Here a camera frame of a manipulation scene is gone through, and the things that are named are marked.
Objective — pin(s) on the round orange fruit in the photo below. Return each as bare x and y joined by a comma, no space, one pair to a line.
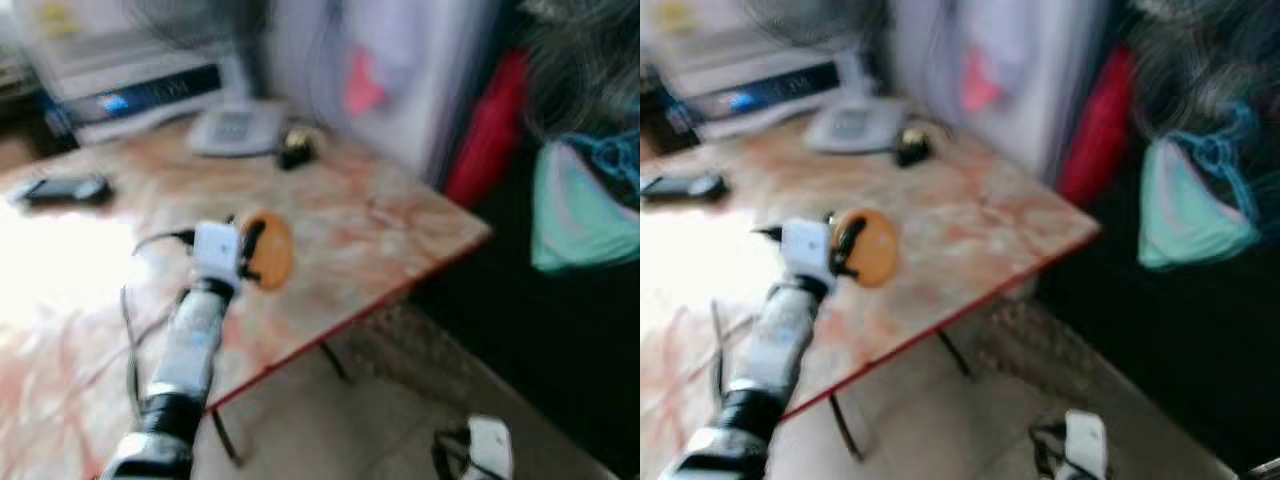
276,250
876,248

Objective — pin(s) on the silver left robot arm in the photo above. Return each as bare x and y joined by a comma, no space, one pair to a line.
780,345
190,345

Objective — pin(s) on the small black gold object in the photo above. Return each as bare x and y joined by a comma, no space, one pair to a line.
297,150
913,148

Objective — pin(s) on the brown floor mat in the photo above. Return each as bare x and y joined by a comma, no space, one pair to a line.
1080,350
440,360

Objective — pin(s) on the grey digital scale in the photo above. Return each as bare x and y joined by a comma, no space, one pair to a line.
235,128
852,126

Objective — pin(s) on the black table leg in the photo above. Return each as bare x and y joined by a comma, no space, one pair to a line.
334,360
227,437
848,430
953,355

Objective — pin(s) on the black cabinet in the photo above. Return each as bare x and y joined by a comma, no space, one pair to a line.
540,340
1180,350

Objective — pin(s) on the black phone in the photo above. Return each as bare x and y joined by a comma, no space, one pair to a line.
690,186
65,190

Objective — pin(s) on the white box with blue stripe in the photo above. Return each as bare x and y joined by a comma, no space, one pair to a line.
140,85
760,85

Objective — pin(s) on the white cabinet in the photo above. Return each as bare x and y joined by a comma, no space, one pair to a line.
420,90
1040,90

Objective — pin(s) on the red cloth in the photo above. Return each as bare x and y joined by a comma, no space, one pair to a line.
1100,125
490,130

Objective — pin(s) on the teal bag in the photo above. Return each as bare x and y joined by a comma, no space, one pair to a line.
1190,220
580,220

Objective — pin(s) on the yellow printed item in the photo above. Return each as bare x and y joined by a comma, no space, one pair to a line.
675,15
58,18

